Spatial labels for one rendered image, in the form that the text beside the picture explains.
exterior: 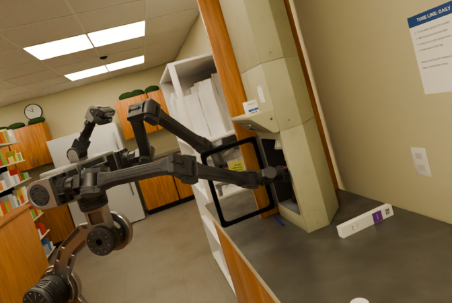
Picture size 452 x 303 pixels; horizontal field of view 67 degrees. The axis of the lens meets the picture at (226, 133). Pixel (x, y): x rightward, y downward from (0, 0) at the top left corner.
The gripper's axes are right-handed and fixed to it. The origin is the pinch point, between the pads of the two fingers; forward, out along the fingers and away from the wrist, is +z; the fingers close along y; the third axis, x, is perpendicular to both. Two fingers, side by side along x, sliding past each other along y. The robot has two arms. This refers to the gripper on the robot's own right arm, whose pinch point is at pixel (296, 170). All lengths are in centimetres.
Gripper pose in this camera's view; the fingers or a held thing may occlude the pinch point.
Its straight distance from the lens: 172.2
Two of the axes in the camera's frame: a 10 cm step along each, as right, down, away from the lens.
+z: 9.3, -2.2, 2.8
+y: -2.8, 0.2, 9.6
